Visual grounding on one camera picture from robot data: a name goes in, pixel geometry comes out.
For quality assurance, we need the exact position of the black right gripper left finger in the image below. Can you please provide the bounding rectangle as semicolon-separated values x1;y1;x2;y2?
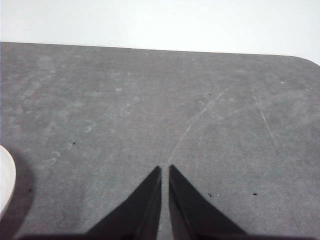
86;165;163;240

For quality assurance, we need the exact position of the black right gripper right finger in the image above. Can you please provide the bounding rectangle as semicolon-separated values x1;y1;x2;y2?
168;164;248;240

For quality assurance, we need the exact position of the white round plate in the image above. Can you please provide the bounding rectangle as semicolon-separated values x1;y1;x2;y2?
0;144;17;210

